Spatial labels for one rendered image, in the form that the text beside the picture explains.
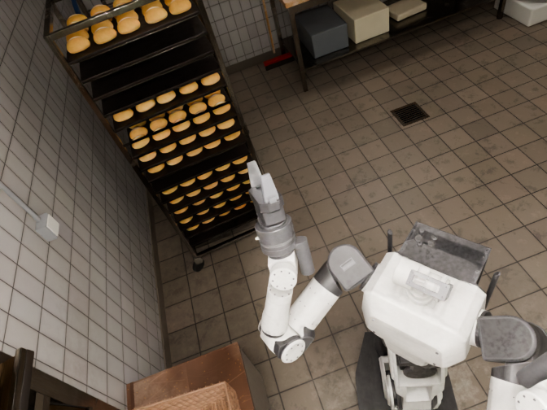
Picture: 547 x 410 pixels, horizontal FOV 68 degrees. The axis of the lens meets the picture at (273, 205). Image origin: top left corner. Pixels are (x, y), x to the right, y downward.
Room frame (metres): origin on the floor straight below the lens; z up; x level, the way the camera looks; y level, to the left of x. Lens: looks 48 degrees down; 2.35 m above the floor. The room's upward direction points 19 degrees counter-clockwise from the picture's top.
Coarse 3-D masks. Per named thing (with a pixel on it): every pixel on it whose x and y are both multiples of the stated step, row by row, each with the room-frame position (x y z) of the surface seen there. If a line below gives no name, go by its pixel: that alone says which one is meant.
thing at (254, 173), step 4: (248, 164) 0.69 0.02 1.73; (252, 164) 0.69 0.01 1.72; (256, 164) 0.69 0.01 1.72; (248, 168) 0.69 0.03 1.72; (252, 168) 0.69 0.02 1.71; (256, 168) 0.69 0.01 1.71; (248, 172) 0.69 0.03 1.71; (252, 172) 0.69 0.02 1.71; (256, 172) 0.69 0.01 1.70; (252, 176) 0.68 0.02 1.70; (256, 176) 0.68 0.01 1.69; (252, 180) 0.68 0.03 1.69; (256, 180) 0.68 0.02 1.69; (252, 184) 0.67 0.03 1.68; (256, 184) 0.67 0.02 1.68; (260, 184) 0.67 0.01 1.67
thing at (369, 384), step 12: (372, 336) 0.81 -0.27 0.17; (372, 348) 0.75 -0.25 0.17; (384, 348) 0.68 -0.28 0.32; (360, 360) 0.71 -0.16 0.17; (372, 360) 0.69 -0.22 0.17; (360, 372) 0.66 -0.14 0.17; (372, 372) 0.64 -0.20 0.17; (360, 384) 0.60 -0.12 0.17; (372, 384) 0.58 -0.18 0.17; (444, 384) 0.48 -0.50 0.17; (360, 396) 0.55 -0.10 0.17; (372, 396) 0.53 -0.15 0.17; (444, 396) 0.43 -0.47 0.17; (360, 408) 0.50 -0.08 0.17; (372, 408) 0.48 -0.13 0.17; (384, 408) 0.46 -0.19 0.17; (444, 408) 0.38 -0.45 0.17; (456, 408) 0.36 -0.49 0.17
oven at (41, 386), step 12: (0, 360) 0.66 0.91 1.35; (36, 372) 0.67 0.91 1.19; (36, 384) 0.64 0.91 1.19; (48, 384) 0.65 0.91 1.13; (60, 384) 0.67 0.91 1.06; (48, 396) 0.61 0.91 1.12; (60, 396) 0.63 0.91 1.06; (72, 396) 0.65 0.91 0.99; (84, 396) 0.67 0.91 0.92; (48, 408) 0.58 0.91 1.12; (96, 408) 0.65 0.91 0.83; (108, 408) 0.67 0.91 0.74
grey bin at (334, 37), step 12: (312, 12) 3.93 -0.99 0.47; (324, 12) 3.85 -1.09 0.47; (300, 24) 3.80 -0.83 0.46; (312, 24) 3.69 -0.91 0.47; (324, 24) 3.61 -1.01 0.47; (336, 24) 3.54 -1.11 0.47; (300, 36) 3.87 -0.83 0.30; (312, 36) 3.50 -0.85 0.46; (324, 36) 3.50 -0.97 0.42; (336, 36) 3.50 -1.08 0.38; (312, 48) 3.53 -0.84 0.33; (324, 48) 3.50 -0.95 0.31; (336, 48) 3.50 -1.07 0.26
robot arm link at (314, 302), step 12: (312, 288) 0.55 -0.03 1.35; (324, 288) 0.53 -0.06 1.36; (300, 300) 0.54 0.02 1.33; (312, 300) 0.52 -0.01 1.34; (324, 300) 0.51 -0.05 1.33; (300, 312) 0.51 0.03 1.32; (312, 312) 0.49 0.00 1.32; (324, 312) 0.49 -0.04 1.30; (288, 324) 0.49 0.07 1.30; (300, 324) 0.48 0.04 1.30; (312, 324) 0.48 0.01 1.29; (300, 336) 0.46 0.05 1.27; (312, 336) 0.45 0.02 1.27; (288, 348) 0.42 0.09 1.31; (300, 348) 0.43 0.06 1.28; (288, 360) 0.41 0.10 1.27
